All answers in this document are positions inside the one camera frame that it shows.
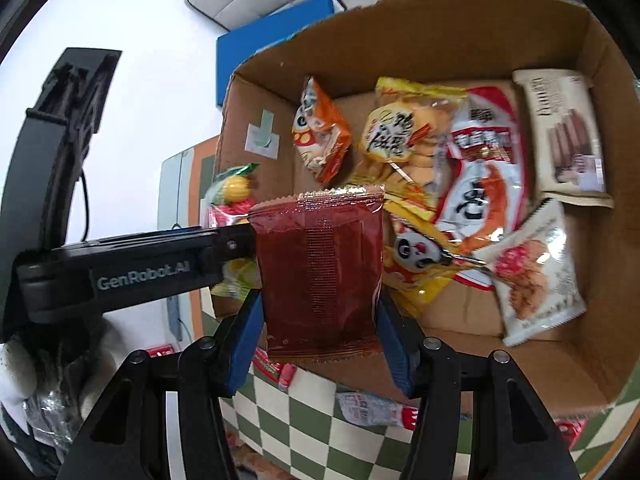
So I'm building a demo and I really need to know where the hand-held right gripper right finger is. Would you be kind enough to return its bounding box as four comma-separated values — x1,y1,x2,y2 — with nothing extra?
376,296,581,480

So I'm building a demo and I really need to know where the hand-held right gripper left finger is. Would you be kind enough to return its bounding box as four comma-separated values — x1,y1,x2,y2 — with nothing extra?
57,290,264,480

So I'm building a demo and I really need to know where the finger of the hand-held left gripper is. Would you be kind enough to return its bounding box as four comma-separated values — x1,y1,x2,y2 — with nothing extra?
200,224,257,288

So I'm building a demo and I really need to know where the clear bag of coloured candies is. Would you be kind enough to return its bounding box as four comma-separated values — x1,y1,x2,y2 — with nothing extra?
202,162,262,306

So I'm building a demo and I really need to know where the dark red snack packet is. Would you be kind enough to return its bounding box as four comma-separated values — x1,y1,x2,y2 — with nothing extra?
247,184,386,363

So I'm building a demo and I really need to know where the yellow panda snack packet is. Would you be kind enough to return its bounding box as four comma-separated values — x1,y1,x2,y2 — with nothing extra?
382,200,488,318

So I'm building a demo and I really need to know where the orange panda snack packet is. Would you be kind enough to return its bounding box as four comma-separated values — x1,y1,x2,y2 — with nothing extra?
291,76,353,185

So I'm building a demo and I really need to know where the white cookie snack packet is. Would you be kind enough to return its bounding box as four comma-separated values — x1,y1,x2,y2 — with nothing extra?
482,199,587,348

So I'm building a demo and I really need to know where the large red white snack packet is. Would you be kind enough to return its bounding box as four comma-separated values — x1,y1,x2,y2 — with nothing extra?
435,86,531,291

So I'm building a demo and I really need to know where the yellow biscuit snack packet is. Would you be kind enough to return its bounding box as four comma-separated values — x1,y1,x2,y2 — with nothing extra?
350,76,468,211

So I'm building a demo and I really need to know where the cream wafer snack packet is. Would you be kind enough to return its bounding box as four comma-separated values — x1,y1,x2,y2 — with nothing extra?
512,69,615,210

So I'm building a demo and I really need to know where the cardboard box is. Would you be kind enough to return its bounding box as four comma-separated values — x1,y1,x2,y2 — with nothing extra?
210,0,640,418

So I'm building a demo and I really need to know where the red rectangular snack packet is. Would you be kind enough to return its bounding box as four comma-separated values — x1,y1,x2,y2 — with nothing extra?
251,346,299,392

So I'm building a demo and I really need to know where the white packet with red label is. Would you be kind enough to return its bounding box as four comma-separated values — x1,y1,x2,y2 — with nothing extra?
335,392,420,431

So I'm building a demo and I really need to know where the red and white snack packet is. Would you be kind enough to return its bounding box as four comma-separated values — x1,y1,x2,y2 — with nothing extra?
552,419,591,453

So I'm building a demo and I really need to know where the clear plastic bag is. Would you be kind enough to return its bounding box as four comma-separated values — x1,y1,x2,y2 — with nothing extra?
22,390,96,443

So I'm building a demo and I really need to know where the blue folded mat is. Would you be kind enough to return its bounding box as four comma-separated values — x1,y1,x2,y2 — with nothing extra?
216,0,335,108

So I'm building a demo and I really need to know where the black cable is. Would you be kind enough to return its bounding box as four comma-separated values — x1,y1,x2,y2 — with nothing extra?
75,167,92,247

